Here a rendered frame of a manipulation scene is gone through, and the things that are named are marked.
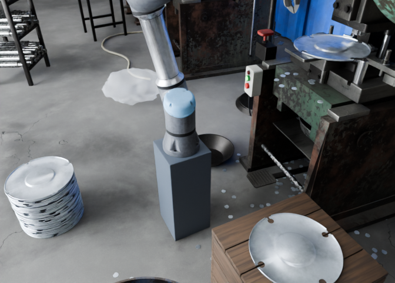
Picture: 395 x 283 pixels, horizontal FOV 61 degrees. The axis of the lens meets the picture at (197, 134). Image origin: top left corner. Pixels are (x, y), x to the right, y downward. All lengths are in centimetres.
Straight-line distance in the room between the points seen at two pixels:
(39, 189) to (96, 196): 35
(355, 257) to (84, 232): 115
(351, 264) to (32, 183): 129
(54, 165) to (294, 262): 115
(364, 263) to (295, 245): 21
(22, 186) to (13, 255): 30
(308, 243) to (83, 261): 94
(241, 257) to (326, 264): 26
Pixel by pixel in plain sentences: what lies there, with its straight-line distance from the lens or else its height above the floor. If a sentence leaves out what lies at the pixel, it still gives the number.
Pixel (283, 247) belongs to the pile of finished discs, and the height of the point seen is 36.
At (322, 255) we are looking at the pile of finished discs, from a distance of 117.
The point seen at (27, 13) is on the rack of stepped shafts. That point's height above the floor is 52.
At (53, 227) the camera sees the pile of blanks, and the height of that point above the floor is 5.
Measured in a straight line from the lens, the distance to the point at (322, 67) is 144.
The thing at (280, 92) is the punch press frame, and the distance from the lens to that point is 160.
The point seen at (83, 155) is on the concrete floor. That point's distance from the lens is 215.
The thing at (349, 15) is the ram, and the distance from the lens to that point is 141.
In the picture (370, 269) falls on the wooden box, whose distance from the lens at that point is 120.
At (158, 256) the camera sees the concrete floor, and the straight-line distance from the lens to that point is 155.
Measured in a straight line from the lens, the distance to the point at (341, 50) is 143.
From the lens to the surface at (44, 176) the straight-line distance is 166.
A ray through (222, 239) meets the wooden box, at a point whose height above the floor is 35.
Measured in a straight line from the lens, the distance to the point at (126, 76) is 261.
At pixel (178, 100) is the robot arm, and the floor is 67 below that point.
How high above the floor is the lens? 126
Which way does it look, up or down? 35 degrees down
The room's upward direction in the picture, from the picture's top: 1 degrees counter-clockwise
